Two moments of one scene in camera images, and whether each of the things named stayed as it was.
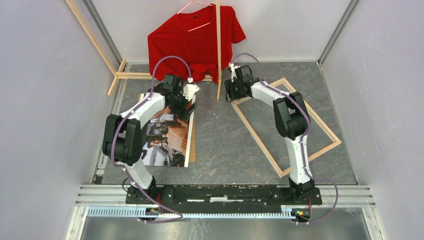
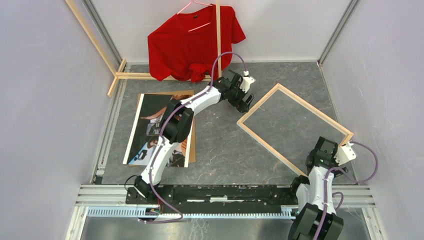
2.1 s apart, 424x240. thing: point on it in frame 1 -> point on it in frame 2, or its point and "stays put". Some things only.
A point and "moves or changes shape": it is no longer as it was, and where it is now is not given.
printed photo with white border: [166, 139] stays put
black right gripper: [228, 85] -> [337, 173]
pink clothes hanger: [192, 1] stays put
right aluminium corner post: [350, 9] stays put
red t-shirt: [192, 34] stays put
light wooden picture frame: [313, 116] moves or changes shape
